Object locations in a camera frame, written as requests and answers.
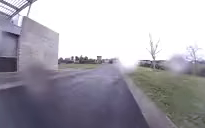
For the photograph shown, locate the distant row of trees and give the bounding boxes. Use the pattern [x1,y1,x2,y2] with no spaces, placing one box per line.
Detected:
[58,55,119,65]

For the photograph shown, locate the grass field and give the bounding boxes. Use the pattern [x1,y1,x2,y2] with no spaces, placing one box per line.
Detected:
[58,62,104,71]

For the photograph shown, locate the dark grey asphalt road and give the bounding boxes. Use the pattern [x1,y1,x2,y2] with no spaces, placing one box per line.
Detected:
[0,63,150,128]

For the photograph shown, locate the bare tree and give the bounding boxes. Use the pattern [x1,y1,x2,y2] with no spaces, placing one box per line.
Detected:
[185,44,203,75]
[145,33,162,70]

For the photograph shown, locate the grey concrete kerb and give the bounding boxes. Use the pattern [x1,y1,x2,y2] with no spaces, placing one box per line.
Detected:
[118,68,178,128]

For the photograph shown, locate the grey concrete building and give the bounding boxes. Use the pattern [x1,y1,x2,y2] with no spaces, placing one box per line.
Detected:
[0,0,60,74]

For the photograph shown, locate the green grass verge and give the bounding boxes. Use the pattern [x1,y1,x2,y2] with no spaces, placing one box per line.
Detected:
[124,65,205,128]

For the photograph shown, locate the pale concrete pavement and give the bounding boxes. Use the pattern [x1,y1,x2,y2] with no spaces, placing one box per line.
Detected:
[0,68,91,93]

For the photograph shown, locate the dark hedge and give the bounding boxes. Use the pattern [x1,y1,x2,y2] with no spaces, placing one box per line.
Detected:
[138,59,205,80]

